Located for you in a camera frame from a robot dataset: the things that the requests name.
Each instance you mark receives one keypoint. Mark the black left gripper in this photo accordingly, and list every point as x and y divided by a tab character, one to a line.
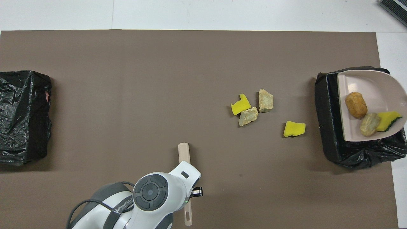
197	192

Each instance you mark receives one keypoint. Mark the pale grey-faced foam chunk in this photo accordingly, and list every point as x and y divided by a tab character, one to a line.
248	116

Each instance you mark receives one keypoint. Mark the notched yellow sponge piece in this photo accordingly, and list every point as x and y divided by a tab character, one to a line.
240	105

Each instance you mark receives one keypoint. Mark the tan layered foam chunk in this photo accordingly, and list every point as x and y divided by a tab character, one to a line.
265	101

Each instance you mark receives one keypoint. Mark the plain yellow sponge piece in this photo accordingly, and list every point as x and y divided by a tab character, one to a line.
294	128

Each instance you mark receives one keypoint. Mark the orange-brown foam lump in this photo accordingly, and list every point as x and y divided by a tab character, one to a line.
356	105

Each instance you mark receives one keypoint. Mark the pale rounded foam chunk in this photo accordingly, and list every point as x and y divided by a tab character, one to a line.
369	124

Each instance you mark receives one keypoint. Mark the beige plastic dustpan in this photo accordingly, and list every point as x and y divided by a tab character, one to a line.
365	86

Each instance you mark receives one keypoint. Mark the green and yellow sponge piece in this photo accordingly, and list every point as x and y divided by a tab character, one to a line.
386	121

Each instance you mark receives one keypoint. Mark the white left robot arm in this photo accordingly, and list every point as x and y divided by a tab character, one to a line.
152	197

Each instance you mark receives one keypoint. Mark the black bag-lined trash bin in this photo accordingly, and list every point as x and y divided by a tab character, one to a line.
327	127

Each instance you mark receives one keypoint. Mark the black bin with pink mark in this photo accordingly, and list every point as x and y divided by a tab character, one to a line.
22	127

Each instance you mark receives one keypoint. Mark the brown paper table mat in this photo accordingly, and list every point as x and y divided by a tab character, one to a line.
95	63

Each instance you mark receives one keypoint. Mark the dark ribbed panel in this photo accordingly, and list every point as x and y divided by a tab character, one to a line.
394	9

